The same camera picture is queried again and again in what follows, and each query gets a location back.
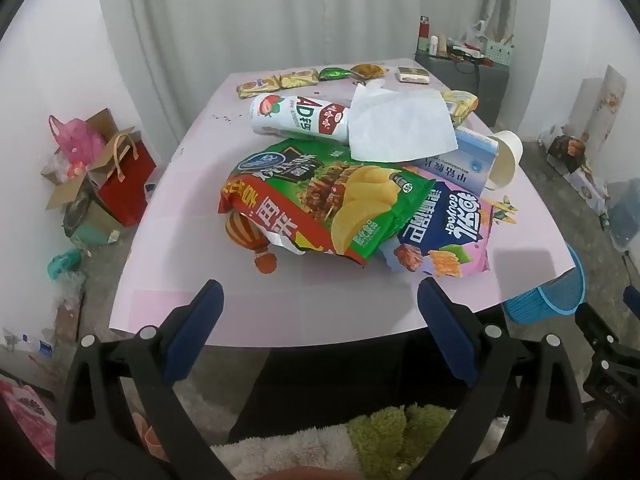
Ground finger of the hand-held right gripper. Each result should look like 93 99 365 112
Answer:
574 302 621 356
622 285 640 321

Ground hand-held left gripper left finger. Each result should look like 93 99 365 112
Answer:
54 279 236 480

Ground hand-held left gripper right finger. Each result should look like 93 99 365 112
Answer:
402 276 587 480

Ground blue plastic wastebasket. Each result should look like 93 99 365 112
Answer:
502 242 587 325

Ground pink snack bag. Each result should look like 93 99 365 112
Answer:
377 162 496 278

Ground blue white carton box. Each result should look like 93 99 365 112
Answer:
407 125 501 196

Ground cream paper cup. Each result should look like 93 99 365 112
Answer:
482 130 524 190

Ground green potato chip bag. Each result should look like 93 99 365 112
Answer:
218 137 436 267

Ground white paper tissue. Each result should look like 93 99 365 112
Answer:
346 82 460 162

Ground yellow snack wrapper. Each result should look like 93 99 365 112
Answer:
440 89 479 126

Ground white strawberry print bottle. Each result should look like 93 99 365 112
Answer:
249 94 353 147

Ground large blue water jug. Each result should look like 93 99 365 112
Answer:
607 178 640 252

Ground green fluffy cloth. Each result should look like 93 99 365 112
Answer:
347 404 456 480

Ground teal plastic bag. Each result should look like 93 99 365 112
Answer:
47 249 83 281

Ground white fluffy cloth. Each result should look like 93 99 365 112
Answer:
210 422 366 480

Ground teal printed box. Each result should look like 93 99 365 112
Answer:
62 195 123 248

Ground dark orange printed box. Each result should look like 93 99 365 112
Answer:
546 134 587 173

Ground pink printed table cover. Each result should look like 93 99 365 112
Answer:
109 71 576 348

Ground plastic water bottle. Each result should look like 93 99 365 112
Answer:
0 330 53 358

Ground red gift bag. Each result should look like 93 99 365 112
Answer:
97 130 157 227

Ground pink printed bag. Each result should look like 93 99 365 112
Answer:
0 379 57 466

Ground cardboard box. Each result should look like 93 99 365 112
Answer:
41 108 143 211

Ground white printed boards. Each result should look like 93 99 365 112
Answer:
580 65 627 153

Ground pink plastic bag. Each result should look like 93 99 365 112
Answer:
48 115 108 166

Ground grey cabinet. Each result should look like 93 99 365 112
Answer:
414 52 512 128

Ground cigarette box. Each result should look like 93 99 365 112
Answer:
397 66 432 84

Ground strip of yellow snack packets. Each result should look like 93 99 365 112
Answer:
236 69 320 99

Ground brown candy wrapper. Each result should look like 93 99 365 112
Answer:
350 62 389 82

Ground pale green box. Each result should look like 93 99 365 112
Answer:
482 37 513 67

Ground grey curtain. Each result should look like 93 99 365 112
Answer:
94 0 521 151

